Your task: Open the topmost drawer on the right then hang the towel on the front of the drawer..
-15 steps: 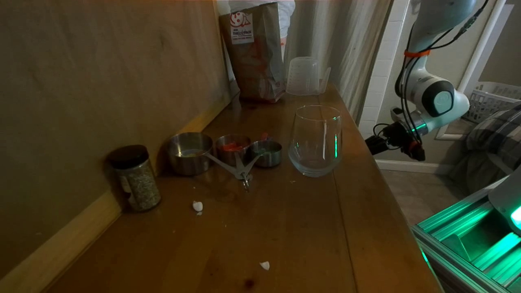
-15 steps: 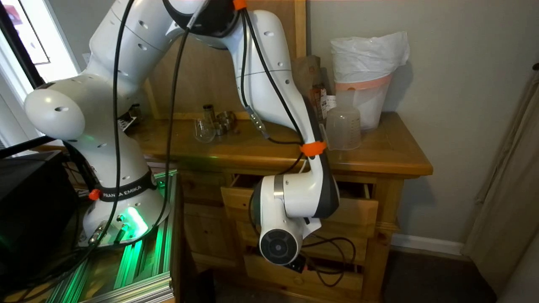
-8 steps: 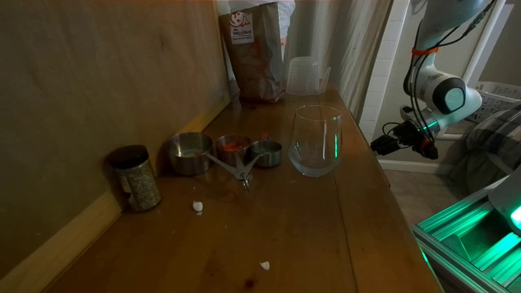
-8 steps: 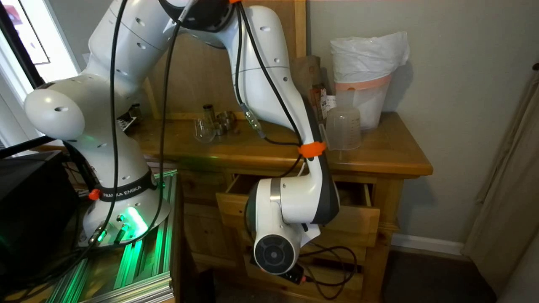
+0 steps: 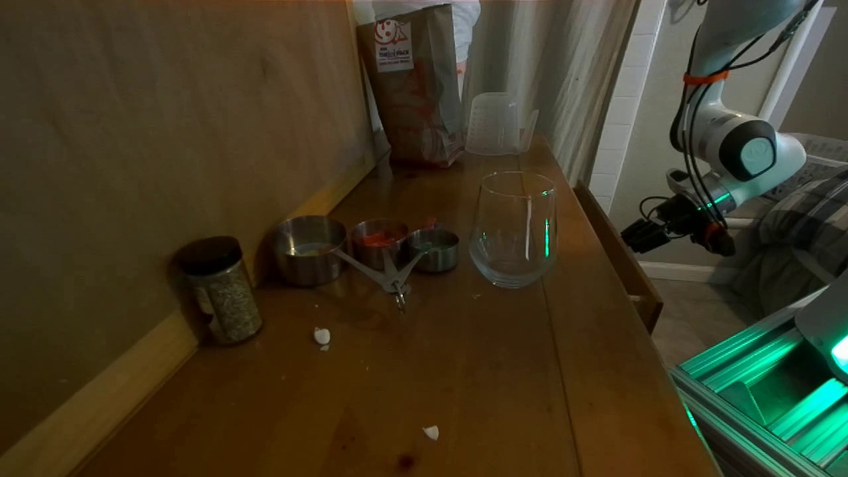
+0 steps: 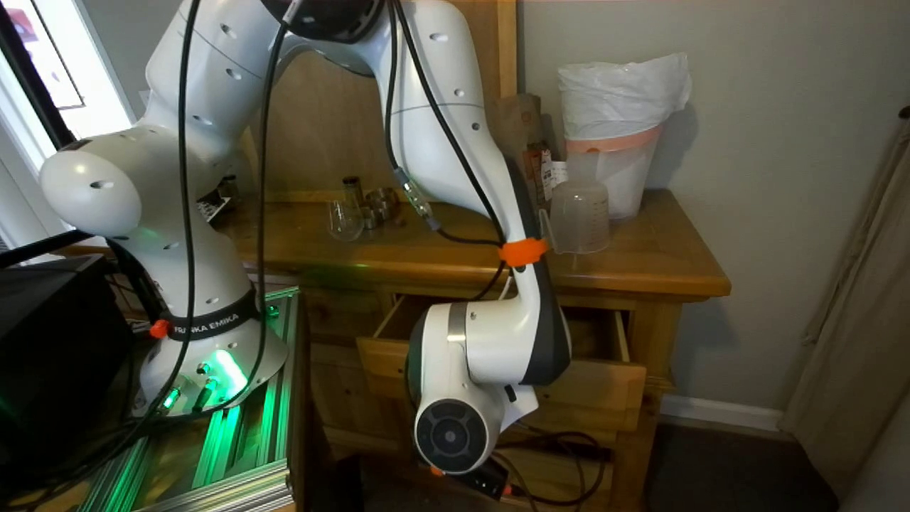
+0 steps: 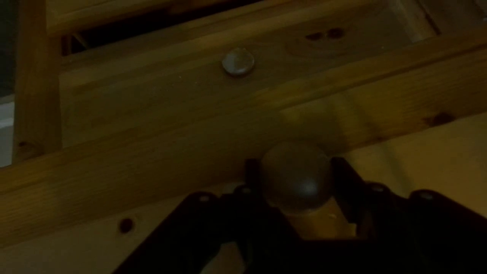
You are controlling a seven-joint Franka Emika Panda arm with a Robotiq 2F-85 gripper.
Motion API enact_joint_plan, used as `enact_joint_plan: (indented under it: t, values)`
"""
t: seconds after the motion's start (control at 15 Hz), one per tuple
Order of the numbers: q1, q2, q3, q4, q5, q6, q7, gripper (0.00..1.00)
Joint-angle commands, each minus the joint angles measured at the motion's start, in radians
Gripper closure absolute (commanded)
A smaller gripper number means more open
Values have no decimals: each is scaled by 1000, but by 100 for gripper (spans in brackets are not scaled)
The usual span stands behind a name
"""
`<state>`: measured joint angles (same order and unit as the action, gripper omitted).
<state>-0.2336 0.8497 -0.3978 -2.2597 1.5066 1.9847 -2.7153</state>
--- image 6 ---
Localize open wooden drawer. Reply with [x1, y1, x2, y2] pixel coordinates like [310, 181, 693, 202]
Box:
[355, 294, 648, 434]

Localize metal measuring cups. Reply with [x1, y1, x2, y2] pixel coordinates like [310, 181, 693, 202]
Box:
[359, 186, 401, 230]

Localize clear glass flask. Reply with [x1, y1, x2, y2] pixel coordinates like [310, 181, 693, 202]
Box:
[326, 198, 365, 243]

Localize clear plastic measuring jug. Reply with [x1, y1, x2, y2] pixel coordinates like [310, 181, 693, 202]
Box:
[539, 178, 611, 256]

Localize brown paper packet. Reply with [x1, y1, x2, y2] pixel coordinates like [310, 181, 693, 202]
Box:
[495, 92, 569, 211]

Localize wooden dresser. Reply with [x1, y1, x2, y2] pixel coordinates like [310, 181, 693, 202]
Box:
[212, 188, 733, 512]

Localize wooden back board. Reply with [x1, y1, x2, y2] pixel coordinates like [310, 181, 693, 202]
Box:
[245, 0, 520, 203]

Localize white bin with plastic bag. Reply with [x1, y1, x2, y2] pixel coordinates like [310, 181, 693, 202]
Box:
[557, 53, 692, 221]

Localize black packet with white label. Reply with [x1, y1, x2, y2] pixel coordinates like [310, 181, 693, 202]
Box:
[197, 176, 240, 223]

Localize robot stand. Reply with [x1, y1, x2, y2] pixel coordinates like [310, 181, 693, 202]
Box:
[0, 284, 308, 512]

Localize black box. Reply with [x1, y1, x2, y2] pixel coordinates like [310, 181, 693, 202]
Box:
[0, 255, 137, 463]

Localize beige curtain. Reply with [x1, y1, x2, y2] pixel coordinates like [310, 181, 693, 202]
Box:
[778, 107, 910, 500]

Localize window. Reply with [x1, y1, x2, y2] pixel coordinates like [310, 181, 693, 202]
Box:
[0, 0, 137, 251]

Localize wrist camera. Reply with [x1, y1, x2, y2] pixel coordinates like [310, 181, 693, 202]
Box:
[455, 461, 513, 503]

